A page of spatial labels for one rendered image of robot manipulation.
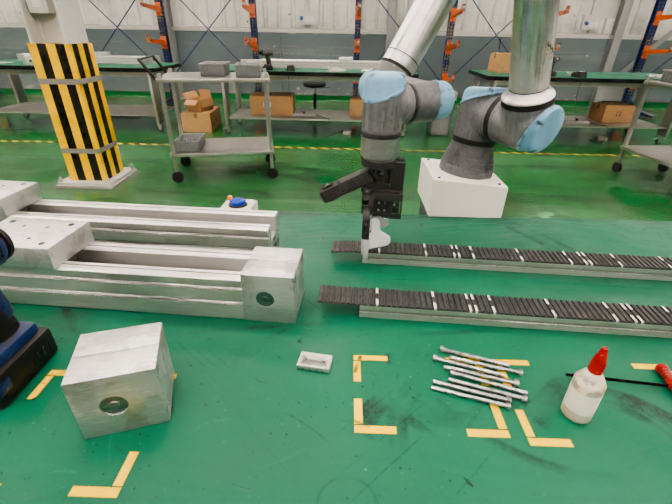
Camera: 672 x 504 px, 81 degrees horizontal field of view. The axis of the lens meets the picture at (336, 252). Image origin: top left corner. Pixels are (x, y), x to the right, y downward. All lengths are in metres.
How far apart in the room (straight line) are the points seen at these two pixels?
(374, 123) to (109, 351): 0.55
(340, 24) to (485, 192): 7.23
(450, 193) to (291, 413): 0.75
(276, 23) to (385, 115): 7.60
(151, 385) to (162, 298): 0.25
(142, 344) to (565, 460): 0.54
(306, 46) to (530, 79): 7.36
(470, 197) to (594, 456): 0.71
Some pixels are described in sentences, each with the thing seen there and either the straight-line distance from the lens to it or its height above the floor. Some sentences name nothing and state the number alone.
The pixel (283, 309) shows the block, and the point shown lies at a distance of 0.69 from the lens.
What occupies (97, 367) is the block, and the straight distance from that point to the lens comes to 0.57.
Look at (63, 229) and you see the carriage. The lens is 0.87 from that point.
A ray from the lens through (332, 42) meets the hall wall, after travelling 8.22.
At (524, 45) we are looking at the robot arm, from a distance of 1.01.
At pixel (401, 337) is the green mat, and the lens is 0.69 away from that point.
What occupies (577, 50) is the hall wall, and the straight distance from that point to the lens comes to 9.23.
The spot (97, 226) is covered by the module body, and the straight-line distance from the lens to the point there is 1.00.
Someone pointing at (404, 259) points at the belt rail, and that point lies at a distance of 0.88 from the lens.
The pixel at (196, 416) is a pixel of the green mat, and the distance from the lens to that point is 0.60.
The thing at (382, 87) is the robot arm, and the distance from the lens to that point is 0.74.
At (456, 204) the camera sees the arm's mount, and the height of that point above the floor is 0.82.
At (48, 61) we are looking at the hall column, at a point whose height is 0.98.
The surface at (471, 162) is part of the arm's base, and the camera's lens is 1.16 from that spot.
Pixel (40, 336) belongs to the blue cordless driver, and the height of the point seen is 0.83.
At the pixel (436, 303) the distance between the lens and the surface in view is 0.72.
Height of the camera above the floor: 1.23
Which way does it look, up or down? 29 degrees down
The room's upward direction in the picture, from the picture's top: 1 degrees clockwise
